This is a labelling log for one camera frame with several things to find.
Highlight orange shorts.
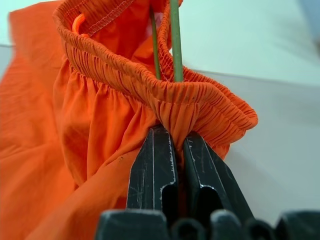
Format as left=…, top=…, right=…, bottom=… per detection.
left=0, top=0, right=259, bottom=240

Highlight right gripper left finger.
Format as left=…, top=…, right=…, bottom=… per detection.
left=125, top=125, right=179, bottom=224

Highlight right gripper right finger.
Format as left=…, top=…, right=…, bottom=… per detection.
left=183, top=131, right=255, bottom=222

